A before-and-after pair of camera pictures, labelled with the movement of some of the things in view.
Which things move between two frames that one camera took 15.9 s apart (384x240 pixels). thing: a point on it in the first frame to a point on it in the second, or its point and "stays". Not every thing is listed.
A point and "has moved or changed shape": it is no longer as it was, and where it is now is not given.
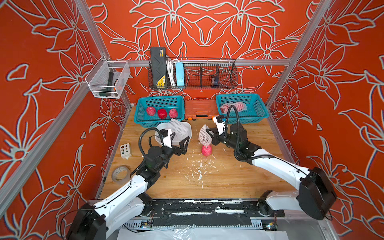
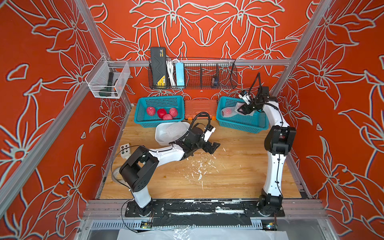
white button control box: [125, 152] stays
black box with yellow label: [158, 66] stays
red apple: [162, 113] stays
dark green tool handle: [107, 91] stays
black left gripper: [181, 150] to [207, 149]
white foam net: [205, 137] has moved or changed shape
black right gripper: [216, 137] to [245, 107]
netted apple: [206, 150] has moved or changed shape
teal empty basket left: [150, 110] stays
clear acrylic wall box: [106, 79] stays
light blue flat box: [180, 79] stays
